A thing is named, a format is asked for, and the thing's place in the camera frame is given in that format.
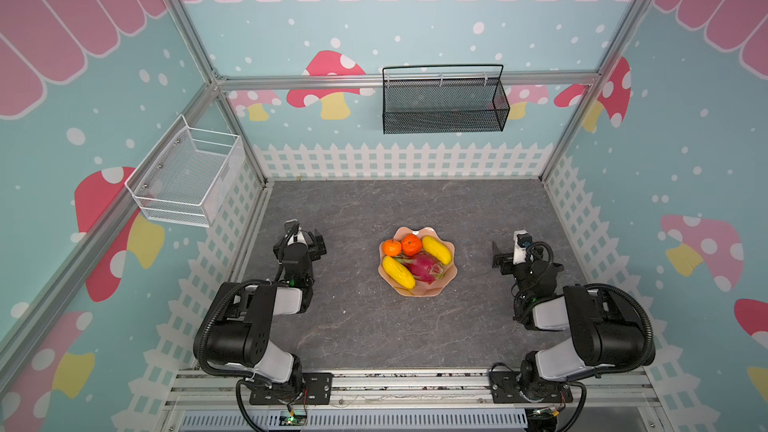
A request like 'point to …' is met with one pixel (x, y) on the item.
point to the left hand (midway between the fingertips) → (302, 237)
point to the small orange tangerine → (391, 247)
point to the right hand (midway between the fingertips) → (510, 239)
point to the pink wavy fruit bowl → (422, 288)
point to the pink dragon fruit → (422, 266)
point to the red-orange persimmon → (411, 245)
